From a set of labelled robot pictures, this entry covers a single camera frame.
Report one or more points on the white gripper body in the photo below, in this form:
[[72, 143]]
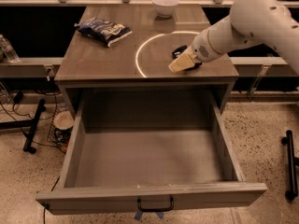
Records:
[[200, 48]]

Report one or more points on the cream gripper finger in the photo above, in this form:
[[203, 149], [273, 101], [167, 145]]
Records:
[[183, 62]]

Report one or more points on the dark blue rxbar wrapper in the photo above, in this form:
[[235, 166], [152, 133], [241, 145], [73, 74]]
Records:
[[178, 51]]

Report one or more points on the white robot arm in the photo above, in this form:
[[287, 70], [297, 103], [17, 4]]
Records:
[[249, 23]]

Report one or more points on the open grey top drawer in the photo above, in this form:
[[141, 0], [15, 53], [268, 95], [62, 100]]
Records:
[[150, 144]]

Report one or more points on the white ceramic bowl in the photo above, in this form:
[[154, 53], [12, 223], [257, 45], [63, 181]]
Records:
[[165, 8]]

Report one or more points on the grey wooden cabinet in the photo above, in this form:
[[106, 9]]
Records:
[[141, 57]]

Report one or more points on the blue chip bag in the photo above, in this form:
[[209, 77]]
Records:
[[107, 32]]

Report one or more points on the black stand leg right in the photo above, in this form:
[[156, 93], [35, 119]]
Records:
[[293, 163]]

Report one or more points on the black stand leg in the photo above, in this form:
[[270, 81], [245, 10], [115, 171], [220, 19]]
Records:
[[30, 136], [293, 163]]

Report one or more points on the blue tape strips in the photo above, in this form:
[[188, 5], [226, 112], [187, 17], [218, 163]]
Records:
[[139, 215]]

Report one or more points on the clear plastic water bottle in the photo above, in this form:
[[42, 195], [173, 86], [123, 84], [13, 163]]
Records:
[[8, 50]]

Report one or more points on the black stand leg left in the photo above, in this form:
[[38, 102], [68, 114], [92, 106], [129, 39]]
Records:
[[30, 136]]

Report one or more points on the paper cup in wire basket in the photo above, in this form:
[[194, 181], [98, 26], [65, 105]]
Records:
[[63, 124]]

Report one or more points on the black drawer handle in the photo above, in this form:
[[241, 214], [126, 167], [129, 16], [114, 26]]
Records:
[[149, 206]]

